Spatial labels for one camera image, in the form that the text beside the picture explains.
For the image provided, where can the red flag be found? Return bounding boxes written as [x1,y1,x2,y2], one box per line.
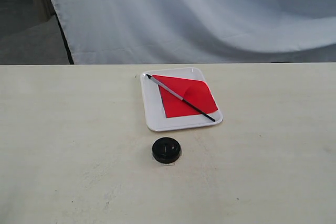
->
[146,73,218,122]

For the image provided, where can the black round flag base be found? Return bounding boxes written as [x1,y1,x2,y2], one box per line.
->
[152,137,182,164]

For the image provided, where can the white plastic tray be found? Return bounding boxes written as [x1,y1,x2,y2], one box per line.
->
[140,67,223,132]

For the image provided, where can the white backdrop cloth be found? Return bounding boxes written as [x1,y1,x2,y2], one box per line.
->
[51,0,335,64]

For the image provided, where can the black backdrop stand pole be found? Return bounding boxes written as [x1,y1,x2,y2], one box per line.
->
[54,10,75,65]

